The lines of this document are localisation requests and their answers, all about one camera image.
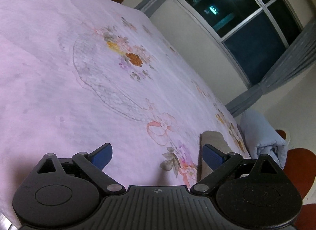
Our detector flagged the sliding glass window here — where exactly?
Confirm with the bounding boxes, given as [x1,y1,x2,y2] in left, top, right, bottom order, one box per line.
[173,0,304,88]

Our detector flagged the grey pants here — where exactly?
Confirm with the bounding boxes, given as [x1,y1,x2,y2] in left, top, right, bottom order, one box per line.
[197,131,232,181]

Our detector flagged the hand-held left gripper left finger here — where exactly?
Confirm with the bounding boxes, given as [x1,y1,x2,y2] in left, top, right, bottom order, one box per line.
[35,143,126,196]

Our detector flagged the light blue folded duvet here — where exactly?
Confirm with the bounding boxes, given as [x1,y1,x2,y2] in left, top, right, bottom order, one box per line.
[240,110,288,169]

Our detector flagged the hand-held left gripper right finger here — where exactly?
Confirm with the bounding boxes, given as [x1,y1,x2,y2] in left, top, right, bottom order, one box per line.
[190,143,284,195]

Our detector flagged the red-brown wooden headboard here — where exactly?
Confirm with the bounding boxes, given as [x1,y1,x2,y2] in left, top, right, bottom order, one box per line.
[275,129,316,207]

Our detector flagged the bed with pink floral sheet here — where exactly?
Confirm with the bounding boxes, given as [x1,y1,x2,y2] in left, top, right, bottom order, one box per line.
[0,0,251,221]

